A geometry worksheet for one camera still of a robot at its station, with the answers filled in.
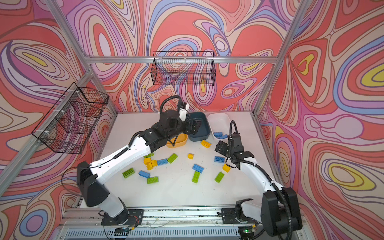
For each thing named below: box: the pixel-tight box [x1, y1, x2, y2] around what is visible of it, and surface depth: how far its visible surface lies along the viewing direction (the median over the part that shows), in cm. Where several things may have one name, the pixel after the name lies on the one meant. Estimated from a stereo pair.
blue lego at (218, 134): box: [213, 132, 223, 138], surface depth 106 cm
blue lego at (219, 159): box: [214, 156, 225, 164], surface depth 94 cm
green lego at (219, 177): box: [214, 171, 225, 184], surface depth 88 cm
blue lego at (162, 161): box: [157, 158, 168, 166], surface depth 95 cm
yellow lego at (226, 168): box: [222, 163, 232, 173], surface depth 90 cm
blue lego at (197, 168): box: [192, 163, 205, 174], surface depth 90 cm
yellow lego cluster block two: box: [147, 160, 158, 171], surface depth 92 cm
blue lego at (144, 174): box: [138, 170, 151, 179], surface depth 88 cm
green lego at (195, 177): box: [192, 171, 201, 184], surface depth 87 cm
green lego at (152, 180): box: [147, 176, 159, 184], surface depth 88 cm
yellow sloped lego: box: [200, 140, 212, 149], surface depth 102 cm
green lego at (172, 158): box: [167, 153, 178, 164], surface depth 95 cm
